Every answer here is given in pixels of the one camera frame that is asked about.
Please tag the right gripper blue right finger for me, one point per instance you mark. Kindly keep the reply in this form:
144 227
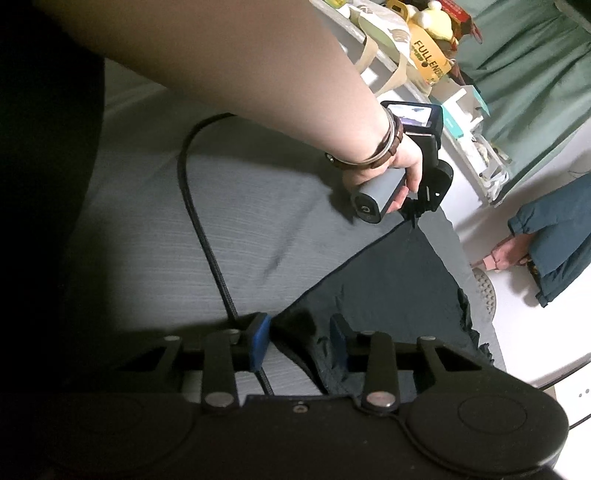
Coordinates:
372 354

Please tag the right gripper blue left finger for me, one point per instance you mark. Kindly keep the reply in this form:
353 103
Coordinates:
229 351

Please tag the black garment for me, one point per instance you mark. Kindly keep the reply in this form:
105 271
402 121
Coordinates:
413 281

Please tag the person's left forearm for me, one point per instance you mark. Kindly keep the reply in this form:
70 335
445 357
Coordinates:
272 62

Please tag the person's left hand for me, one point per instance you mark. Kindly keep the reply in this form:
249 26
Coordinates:
408 157

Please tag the yellow plush toy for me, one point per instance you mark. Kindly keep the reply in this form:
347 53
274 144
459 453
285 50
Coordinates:
433 43

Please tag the beige tote bag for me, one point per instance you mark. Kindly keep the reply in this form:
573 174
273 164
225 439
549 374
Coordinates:
387 32

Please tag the green curtain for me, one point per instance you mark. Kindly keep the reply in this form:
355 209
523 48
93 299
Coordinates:
532 68

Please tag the round woven stool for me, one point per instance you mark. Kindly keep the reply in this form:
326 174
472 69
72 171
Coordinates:
487 291

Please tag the grey wall shelf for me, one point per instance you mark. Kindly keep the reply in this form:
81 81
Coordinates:
351 40

